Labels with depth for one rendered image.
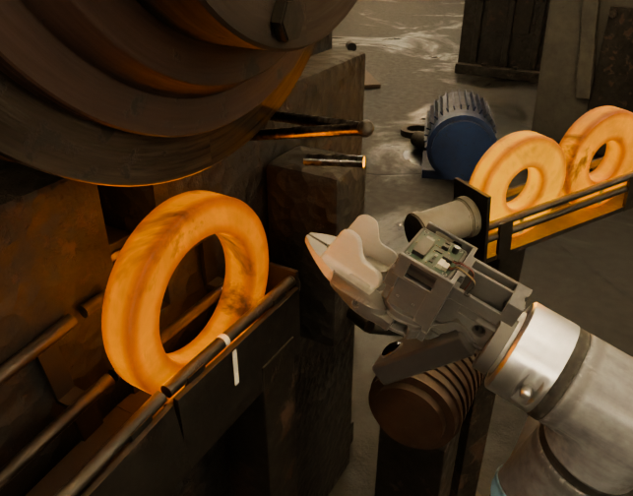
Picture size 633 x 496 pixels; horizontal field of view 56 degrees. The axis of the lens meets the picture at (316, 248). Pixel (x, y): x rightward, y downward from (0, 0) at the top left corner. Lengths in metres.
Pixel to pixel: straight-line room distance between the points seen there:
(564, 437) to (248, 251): 0.32
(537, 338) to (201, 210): 0.30
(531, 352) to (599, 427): 0.08
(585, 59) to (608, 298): 1.38
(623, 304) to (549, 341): 1.52
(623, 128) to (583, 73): 2.12
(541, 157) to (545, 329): 0.40
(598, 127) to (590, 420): 0.52
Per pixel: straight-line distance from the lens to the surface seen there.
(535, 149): 0.87
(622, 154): 1.02
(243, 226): 0.54
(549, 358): 0.53
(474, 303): 0.53
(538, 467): 0.61
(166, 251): 0.47
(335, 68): 0.82
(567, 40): 3.15
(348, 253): 0.55
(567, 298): 2.00
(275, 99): 0.52
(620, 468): 0.57
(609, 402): 0.54
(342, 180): 0.65
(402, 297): 0.54
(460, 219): 0.82
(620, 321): 1.97
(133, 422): 0.49
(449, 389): 0.79
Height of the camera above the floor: 1.05
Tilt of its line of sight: 30 degrees down
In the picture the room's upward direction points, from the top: straight up
